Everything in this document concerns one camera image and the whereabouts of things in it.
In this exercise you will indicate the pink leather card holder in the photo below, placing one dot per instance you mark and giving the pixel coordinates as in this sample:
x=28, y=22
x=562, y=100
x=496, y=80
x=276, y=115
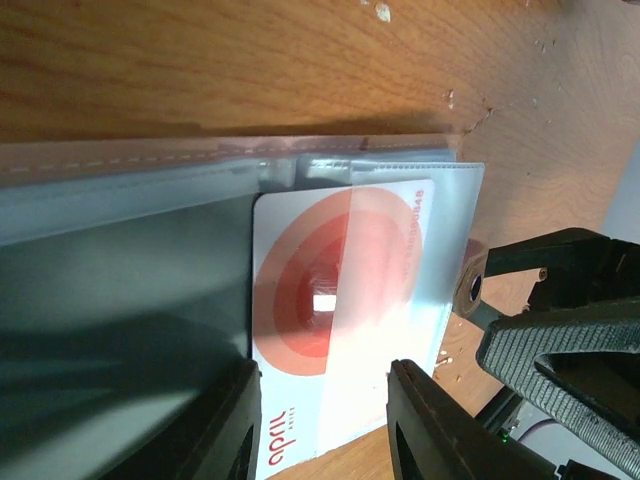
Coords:
x=50, y=189

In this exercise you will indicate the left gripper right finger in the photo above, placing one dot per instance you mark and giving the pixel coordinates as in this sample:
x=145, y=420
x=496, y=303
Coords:
x=432, y=437

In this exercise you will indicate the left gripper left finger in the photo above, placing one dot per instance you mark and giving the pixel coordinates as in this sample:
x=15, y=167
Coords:
x=215, y=437

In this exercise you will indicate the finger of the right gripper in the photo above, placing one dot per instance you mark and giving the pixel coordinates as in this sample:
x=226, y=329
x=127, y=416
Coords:
x=583, y=276

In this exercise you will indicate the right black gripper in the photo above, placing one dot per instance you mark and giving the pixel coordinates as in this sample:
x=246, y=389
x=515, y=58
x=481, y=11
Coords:
x=580, y=366

